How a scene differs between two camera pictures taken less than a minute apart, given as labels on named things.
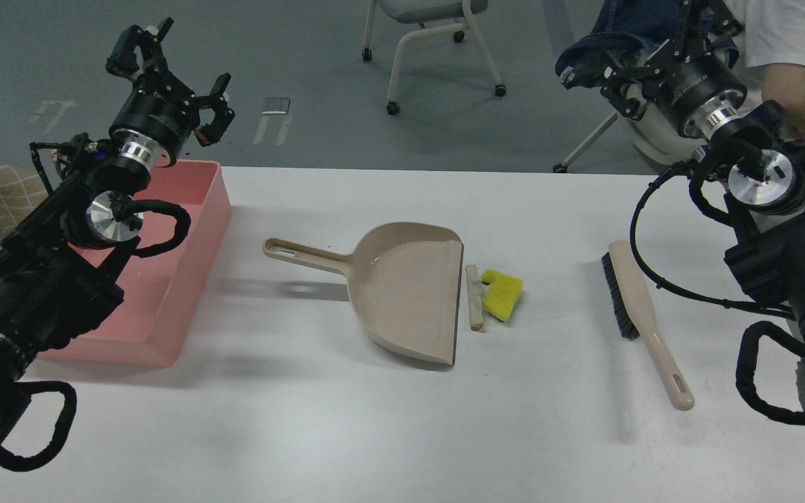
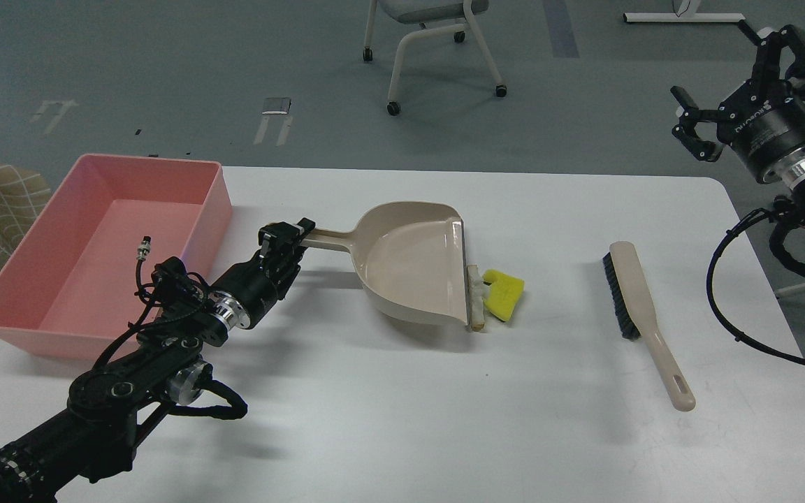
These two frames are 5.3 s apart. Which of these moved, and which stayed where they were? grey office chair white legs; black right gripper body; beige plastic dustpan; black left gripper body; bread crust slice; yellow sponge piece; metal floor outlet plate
Moved: beige plastic dustpan; black right gripper body; black left gripper body
Stayed: metal floor outlet plate; grey office chair white legs; yellow sponge piece; bread crust slice
